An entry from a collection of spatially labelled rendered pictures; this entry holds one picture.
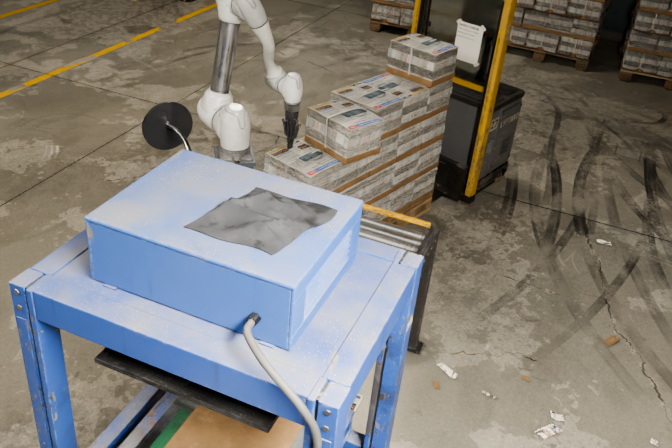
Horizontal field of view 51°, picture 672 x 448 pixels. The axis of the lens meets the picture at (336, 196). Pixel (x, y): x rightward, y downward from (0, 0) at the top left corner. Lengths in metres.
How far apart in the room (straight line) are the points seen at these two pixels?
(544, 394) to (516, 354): 0.31
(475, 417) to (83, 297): 2.43
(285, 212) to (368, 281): 0.33
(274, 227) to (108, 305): 0.47
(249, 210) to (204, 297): 0.26
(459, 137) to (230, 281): 4.01
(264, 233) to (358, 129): 2.33
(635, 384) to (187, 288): 3.09
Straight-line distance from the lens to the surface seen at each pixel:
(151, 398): 2.85
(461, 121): 5.50
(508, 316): 4.54
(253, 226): 1.79
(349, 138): 4.03
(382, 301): 1.94
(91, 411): 3.80
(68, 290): 1.99
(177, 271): 1.80
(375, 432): 2.58
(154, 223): 1.85
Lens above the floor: 2.76
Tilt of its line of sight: 31 degrees down
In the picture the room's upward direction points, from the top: 6 degrees clockwise
